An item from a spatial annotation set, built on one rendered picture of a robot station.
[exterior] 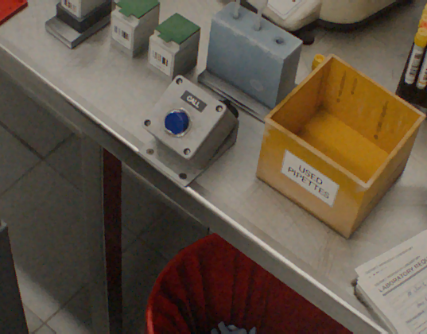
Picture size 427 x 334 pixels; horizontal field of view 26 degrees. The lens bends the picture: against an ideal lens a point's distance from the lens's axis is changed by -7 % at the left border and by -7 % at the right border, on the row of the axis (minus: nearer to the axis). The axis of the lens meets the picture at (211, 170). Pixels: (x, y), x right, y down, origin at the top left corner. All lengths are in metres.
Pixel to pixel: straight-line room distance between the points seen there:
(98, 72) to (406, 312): 0.47
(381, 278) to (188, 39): 0.36
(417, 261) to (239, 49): 0.32
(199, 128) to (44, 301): 1.02
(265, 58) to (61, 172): 1.14
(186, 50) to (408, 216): 0.32
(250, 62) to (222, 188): 0.15
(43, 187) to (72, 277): 0.24
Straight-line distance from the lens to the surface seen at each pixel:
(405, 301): 1.02
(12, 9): 1.27
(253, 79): 1.13
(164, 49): 1.14
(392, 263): 1.04
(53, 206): 2.12
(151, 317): 1.48
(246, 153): 1.11
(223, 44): 1.13
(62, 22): 1.23
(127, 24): 1.16
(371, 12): 1.28
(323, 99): 1.15
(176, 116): 1.04
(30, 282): 2.02
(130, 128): 1.12
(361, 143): 1.14
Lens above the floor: 1.75
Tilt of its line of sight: 53 degrees down
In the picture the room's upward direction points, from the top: 8 degrees clockwise
